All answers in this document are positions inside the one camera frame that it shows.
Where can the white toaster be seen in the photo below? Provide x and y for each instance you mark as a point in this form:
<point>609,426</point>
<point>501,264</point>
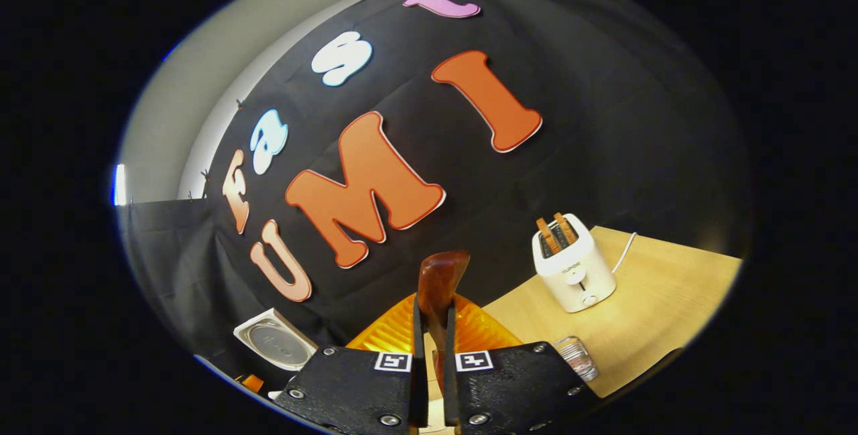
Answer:
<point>576,281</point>

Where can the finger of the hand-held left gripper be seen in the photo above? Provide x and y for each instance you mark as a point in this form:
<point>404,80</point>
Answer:
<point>251,383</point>

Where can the ceiling light panel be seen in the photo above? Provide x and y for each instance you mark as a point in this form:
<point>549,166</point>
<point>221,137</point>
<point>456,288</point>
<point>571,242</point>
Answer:
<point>120,183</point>

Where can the white rice cooker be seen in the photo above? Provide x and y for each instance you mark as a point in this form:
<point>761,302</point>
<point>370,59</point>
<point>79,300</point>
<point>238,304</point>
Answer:
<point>275,344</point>

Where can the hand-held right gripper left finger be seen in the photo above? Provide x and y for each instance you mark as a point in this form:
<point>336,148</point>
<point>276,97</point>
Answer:
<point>419,388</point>

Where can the brown wooden spoon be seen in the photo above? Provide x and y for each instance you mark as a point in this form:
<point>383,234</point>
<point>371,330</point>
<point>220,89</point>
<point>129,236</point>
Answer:
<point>442,281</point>

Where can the brown toast slice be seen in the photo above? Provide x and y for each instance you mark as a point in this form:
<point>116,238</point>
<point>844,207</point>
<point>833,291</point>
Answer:
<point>566,228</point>
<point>547,237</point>

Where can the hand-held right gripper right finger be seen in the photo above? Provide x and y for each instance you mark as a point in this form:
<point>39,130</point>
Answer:
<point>450,395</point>

